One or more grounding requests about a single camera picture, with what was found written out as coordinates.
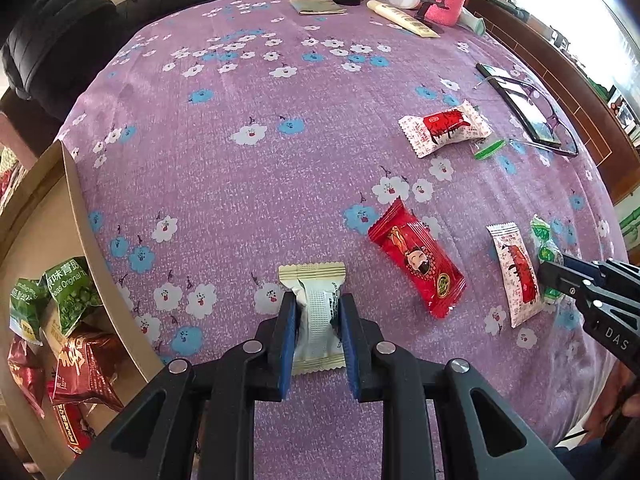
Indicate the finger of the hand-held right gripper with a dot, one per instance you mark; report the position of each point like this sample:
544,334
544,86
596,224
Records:
562,280
610,272

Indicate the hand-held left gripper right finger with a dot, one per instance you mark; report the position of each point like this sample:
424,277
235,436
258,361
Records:
350,347

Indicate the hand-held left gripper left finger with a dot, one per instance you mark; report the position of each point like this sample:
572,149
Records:
287,342

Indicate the green white candy packet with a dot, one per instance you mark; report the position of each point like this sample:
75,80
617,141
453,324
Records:
545,240

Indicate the narrow white red snack packet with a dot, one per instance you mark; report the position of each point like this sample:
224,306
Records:
517,272

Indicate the cream white snack packet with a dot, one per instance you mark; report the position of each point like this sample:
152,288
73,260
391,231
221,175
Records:
317,305

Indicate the pile of mixed snack packets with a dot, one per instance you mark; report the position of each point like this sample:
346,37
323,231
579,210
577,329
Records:
85,365

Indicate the green pea snack packet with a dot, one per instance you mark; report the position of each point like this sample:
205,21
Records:
27,307

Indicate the brown cardboard box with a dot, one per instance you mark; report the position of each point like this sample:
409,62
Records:
50,220

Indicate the person's right hand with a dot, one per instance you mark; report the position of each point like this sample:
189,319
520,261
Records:
607,400

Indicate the red cartoon snack packet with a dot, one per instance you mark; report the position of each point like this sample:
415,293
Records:
420,265

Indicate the thin framed eyeglasses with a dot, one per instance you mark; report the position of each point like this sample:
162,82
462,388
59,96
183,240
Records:
567,140

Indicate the small green striped candy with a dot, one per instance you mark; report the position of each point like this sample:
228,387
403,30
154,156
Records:
487,149

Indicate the purple floral bedsheet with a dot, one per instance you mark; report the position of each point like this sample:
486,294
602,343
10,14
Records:
250,185

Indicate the black smartphone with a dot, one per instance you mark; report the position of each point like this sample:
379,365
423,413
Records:
520,105

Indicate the wide white red snack packet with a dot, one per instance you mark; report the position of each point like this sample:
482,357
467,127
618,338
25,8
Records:
445,127

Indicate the wooden framed window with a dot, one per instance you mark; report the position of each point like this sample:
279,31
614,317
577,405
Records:
575,5

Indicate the pale green bottle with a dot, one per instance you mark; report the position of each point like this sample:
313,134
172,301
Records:
472,22

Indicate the cream cosmetic tube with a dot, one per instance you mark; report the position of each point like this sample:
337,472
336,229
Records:
400,17

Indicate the red floral blanket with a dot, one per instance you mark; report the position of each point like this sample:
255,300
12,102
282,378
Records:
7,177

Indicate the green paper booklet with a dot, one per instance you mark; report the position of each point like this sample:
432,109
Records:
317,6

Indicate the black padded sofa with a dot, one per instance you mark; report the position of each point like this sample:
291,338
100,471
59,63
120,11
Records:
50,35

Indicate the wooden bed frame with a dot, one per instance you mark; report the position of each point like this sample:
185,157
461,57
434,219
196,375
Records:
550,75

